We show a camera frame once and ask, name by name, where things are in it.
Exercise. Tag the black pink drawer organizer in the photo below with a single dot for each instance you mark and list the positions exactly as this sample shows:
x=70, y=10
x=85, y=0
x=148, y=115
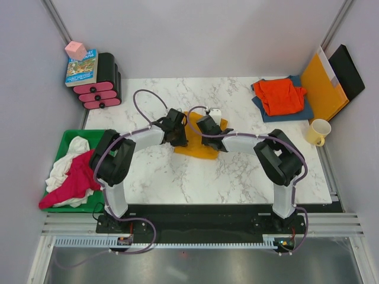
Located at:
x=106, y=91

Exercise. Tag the orange padded envelope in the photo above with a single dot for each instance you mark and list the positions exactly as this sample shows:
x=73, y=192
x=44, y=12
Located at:
x=325, y=94

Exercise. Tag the black flat board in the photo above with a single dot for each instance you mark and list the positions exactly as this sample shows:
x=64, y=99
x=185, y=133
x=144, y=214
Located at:
x=346, y=72

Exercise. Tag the white cable duct strip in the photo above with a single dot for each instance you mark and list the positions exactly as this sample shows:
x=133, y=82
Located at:
x=125, y=241

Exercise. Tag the blue folded t shirt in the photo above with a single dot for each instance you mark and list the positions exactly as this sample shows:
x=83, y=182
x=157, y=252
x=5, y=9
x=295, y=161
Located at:
x=305, y=114

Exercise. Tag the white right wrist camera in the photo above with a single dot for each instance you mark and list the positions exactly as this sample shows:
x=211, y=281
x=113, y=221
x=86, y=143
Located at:
x=215, y=113

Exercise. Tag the colourful paperback book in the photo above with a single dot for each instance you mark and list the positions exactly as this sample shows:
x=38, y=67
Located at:
x=82, y=72

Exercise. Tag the orange folded t shirt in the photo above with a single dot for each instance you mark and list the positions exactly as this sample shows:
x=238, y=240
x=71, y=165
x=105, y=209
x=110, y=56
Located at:
x=280, y=96

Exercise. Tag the white t shirt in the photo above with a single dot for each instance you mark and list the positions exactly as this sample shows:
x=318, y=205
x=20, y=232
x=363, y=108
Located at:
x=58, y=174

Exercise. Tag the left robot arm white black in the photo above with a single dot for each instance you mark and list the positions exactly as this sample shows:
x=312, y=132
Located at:
x=113, y=156

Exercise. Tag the yellow mug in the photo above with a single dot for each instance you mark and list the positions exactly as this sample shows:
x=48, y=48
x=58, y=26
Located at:
x=318, y=130

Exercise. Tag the yellow t shirt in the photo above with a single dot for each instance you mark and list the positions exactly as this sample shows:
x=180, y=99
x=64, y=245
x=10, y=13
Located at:
x=195, y=148

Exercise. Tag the magenta t shirt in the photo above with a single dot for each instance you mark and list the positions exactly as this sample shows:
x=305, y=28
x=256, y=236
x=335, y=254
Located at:
x=79, y=179

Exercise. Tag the pink cube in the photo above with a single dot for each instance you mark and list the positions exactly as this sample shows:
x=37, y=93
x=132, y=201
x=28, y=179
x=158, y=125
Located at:
x=76, y=50

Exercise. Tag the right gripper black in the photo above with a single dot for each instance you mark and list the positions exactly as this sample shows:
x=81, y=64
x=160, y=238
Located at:
x=204, y=140

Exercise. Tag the green plastic bin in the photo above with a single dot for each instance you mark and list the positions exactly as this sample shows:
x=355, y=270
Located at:
x=93, y=137

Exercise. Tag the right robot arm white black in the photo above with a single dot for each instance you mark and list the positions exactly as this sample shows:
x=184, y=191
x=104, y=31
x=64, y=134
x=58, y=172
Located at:
x=281, y=161

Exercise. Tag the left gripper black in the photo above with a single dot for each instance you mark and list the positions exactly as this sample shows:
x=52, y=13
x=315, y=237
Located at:
x=183, y=142

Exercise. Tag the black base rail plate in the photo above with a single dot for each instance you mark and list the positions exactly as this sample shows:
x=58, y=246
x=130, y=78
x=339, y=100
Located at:
x=201, y=224

